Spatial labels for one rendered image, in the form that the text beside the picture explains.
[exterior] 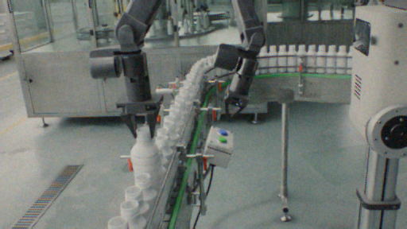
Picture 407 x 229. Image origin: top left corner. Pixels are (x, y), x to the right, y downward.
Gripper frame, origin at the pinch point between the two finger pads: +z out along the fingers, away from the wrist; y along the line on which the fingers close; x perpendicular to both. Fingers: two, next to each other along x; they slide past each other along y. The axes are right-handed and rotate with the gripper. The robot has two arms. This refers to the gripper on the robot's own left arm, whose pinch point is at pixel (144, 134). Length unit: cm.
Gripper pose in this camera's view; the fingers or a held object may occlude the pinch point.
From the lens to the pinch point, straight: 95.9
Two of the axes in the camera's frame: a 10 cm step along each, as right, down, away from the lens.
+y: 9.9, -0.3, -1.0
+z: 0.6, 9.4, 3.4
